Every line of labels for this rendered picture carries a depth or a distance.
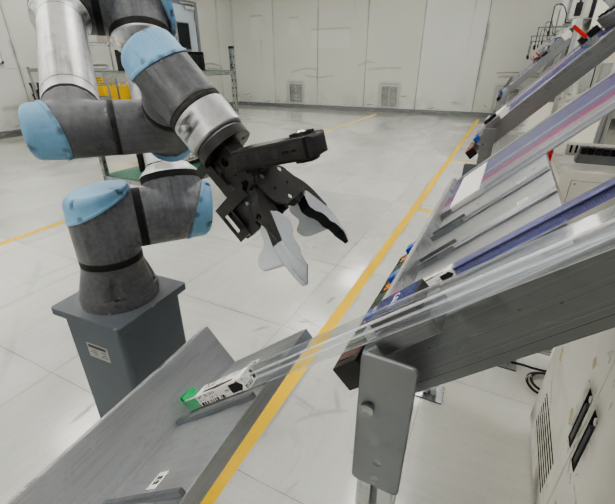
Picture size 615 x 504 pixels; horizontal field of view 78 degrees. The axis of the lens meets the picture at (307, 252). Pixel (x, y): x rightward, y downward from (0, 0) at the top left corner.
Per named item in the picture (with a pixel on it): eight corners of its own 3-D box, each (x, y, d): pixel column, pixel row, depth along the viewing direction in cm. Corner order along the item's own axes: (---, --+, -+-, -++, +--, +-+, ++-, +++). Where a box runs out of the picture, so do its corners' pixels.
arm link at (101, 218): (77, 245, 77) (58, 181, 71) (147, 234, 83) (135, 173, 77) (73, 271, 68) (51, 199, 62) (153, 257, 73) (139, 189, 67)
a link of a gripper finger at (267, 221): (292, 249, 45) (271, 191, 48) (301, 242, 44) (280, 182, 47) (261, 247, 42) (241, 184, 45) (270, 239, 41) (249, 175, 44)
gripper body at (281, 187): (273, 226, 54) (220, 161, 54) (312, 192, 49) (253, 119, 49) (242, 247, 48) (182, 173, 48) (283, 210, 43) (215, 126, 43)
